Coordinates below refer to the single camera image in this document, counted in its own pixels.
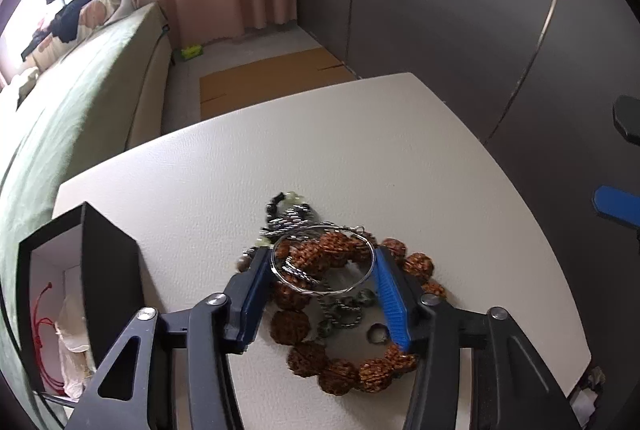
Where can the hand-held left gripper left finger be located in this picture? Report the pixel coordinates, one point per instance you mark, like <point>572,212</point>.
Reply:
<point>254,297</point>

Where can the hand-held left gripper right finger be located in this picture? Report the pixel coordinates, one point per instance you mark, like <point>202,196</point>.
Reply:
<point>392,305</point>

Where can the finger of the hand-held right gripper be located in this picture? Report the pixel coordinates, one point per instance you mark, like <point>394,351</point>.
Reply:
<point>629,117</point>
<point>617,206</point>

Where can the thin silver hoop bangle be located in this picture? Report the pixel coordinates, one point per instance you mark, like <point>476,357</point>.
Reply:
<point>273,262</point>

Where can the black jewelry box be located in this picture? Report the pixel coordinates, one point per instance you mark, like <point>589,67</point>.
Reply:
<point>110,260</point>

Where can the white paper pouch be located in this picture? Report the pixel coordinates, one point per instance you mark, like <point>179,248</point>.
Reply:
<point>75,335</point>

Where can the crumpled white item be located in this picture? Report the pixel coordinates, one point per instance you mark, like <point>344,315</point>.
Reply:
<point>590,390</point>

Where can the grey wardrobe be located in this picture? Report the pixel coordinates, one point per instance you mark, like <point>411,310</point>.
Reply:
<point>450,0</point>

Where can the flat cardboard sheet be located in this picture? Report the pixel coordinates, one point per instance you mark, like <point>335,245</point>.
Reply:
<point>260,82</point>

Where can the small green packet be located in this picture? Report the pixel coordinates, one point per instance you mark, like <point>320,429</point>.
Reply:
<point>192,52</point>

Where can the green covered sofa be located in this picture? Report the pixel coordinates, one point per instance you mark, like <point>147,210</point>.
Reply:
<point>75,110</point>

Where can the floral cushion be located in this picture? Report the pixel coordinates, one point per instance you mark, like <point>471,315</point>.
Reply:
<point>97,12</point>

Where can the dark clothes pile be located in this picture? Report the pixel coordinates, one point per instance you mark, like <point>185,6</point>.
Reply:
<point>70,20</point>

